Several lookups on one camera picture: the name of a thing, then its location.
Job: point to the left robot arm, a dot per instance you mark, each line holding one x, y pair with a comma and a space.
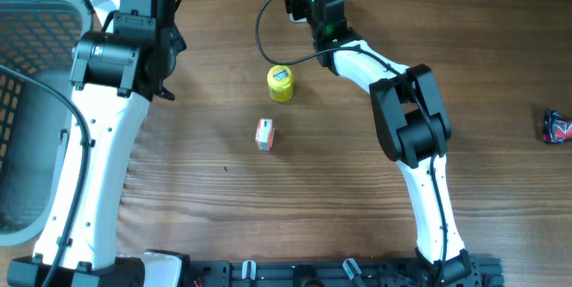
116, 73

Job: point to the black red snack packet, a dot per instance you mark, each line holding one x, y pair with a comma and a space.
555, 128

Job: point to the yellow cylindrical bottle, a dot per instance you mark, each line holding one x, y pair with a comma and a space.
280, 82

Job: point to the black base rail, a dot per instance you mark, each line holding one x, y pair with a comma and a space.
313, 273

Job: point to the grey plastic mesh basket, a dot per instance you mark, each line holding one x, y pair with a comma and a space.
37, 37

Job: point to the red white small carton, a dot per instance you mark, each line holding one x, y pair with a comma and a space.
264, 134

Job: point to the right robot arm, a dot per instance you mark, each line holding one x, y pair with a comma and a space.
413, 130

